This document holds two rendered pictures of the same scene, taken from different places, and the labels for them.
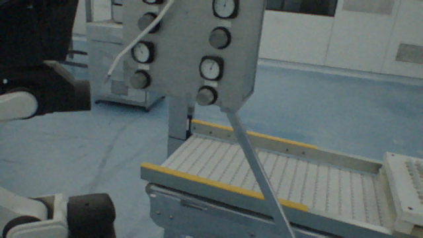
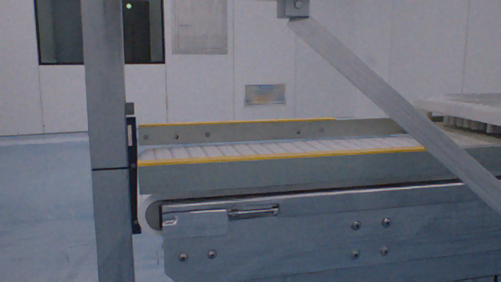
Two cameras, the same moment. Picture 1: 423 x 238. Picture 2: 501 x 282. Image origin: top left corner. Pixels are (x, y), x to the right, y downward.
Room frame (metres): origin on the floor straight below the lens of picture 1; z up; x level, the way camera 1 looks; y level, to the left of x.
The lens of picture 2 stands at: (0.15, 0.28, 0.95)
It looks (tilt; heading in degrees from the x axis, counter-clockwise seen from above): 10 degrees down; 329
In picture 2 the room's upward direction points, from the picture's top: straight up
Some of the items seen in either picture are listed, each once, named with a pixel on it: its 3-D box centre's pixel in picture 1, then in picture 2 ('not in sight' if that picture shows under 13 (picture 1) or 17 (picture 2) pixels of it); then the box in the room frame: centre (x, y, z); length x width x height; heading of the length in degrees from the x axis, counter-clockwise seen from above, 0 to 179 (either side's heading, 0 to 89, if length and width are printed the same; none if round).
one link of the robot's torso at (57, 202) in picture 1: (39, 221); not in sight; (1.05, 0.63, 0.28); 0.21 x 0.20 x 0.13; 113
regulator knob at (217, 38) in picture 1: (218, 35); not in sight; (0.51, 0.00, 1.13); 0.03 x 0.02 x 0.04; 72
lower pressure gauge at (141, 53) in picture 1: (142, 51); not in sight; (0.56, 0.13, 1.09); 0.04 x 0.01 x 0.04; 72
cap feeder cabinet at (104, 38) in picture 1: (131, 63); not in sight; (3.25, 0.84, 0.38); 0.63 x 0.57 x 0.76; 79
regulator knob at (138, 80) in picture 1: (138, 77); not in sight; (0.56, 0.13, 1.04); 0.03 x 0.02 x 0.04; 72
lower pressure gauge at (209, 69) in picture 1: (211, 68); not in sight; (0.52, 0.01, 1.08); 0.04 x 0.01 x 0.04; 72
